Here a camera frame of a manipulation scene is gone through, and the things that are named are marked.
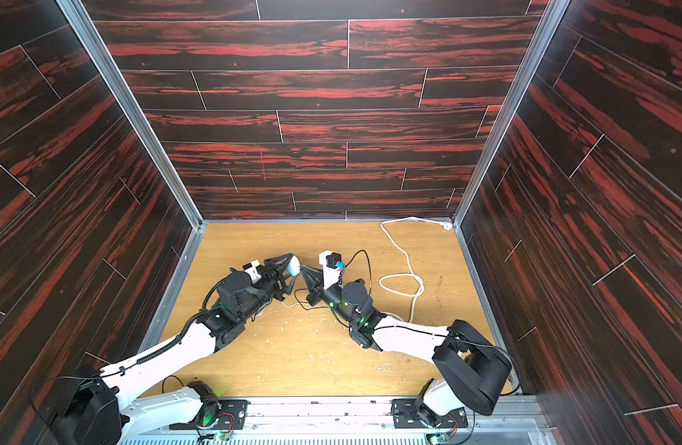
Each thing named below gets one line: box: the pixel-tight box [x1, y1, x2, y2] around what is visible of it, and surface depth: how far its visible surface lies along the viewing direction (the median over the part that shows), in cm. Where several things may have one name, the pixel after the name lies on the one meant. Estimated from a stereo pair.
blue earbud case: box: [287, 255, 302, 277], surface depth 75 cm
